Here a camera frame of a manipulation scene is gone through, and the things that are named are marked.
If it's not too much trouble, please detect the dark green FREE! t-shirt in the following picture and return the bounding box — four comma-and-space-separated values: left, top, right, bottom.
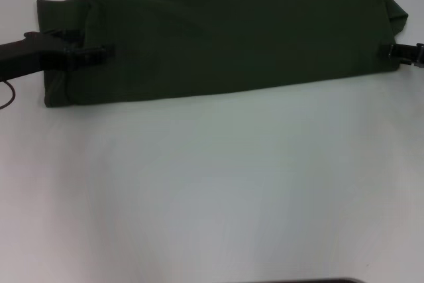
36, 0, 410, 109

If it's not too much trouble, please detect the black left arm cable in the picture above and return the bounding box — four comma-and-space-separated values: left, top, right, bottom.
0, 79, 17, 111

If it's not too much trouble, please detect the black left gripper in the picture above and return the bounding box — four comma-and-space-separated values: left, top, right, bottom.
0, 28, 116, 78

